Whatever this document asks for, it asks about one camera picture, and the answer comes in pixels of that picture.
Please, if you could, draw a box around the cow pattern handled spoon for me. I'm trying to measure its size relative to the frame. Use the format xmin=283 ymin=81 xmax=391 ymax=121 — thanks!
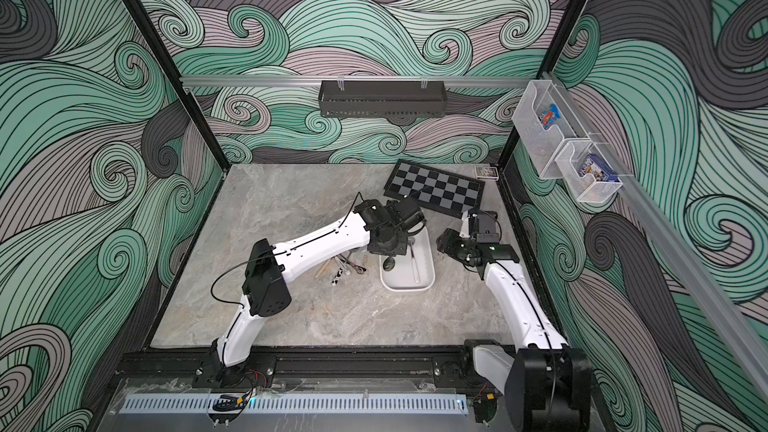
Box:
xmin=331 ymin=266 xmax=350 ymax=286

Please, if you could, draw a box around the black spoon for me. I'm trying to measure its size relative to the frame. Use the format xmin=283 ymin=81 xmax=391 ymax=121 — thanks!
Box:
xmin=382 ymin=256 xmax=397 ymax=272

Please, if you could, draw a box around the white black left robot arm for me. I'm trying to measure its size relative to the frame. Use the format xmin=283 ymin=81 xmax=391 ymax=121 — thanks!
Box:
xmin=211 ymin=196 xmax=426 ymax=387

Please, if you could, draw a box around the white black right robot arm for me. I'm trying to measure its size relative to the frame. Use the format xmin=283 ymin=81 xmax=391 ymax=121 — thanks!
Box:
xmin=437 ymin=208 xmax=593 ymax=431

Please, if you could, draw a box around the black grey chessboard box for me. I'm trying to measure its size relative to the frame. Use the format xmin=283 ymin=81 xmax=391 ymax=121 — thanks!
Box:
xmin=383 ymin=159 xmax=485 ymax=218

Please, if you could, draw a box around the blue card pack in bin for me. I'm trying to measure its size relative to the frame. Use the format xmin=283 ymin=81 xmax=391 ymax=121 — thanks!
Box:
xmin=578 ymin=153 xmax=619 ymax=182

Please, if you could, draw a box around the blue red toy in bin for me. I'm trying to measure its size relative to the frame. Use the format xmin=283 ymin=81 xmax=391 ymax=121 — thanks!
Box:
xmin=538 ymin=103 xmax=562 ymax=130

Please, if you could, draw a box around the black perforated wall tray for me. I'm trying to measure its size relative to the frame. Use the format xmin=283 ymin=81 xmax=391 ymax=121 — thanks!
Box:
xmin=318 ymin=81 xmax=448 ymax=120

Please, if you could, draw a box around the clear wall bin lower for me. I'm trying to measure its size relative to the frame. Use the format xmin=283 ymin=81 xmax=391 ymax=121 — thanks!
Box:
xmin=555 ymin=139 xmax=623 ymax=205

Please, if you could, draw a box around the clear wall bin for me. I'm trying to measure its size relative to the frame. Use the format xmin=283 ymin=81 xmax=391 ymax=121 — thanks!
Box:
xmin=555 ymin=139 xmax=623 ymax=205
xmin=513 ymin=80 xmax=587 ymax=179

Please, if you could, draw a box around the clear wall bin upper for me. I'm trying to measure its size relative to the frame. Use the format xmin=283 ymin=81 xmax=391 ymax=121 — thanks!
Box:
xmin=513 ymin=80 xmax=587 ymax=179

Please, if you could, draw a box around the aluminium back wall rail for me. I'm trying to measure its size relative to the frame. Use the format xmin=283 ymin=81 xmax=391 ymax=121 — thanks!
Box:
xmin=180 ymin=74 xmax=532 ymax=89

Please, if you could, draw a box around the aluminium wall rail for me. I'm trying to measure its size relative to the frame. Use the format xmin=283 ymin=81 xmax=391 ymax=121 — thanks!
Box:
xmin=180 ymin=74 xmax=532 ymax=89
xmin=542 ymin=70 xmax=768 ymax=400

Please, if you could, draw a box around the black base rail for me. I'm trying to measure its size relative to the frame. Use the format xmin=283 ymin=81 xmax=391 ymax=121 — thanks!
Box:
xmin=114 ymin=345 xmax=486 ymax=392

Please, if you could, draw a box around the aluminium right wall rail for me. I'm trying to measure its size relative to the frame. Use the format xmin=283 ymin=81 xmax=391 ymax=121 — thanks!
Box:
xmin=542 ymin=70 xmax=768 ymax=400

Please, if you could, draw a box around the black corner frame post right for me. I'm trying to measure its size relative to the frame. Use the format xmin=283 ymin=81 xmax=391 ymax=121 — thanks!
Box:
xmin=495 ymin=0 xmax=613 ymax=170

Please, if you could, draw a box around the black corner frame post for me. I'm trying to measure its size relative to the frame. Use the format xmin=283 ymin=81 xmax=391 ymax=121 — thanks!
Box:
xmin=121 ymin=0 xmax=231 ymax=172
xmin=495 ymin=0 xmax=613 ymax=170

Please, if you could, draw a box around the white slotted cable duct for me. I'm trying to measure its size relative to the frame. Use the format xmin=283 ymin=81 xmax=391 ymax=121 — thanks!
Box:
xmin=118 ymin=392 xmax=469 ymax=415

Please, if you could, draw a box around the black corner frame post left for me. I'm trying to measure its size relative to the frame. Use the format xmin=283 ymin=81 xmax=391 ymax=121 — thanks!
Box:
xmin=121 ymin=0 xmax=231 ymax=172

